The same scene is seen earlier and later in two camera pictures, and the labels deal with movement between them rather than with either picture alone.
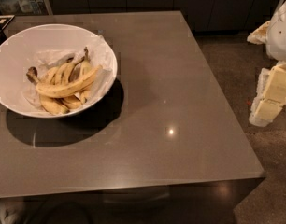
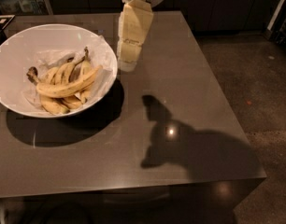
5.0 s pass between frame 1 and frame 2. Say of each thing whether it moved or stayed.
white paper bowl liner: stayed
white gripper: moved
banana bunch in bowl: stayed
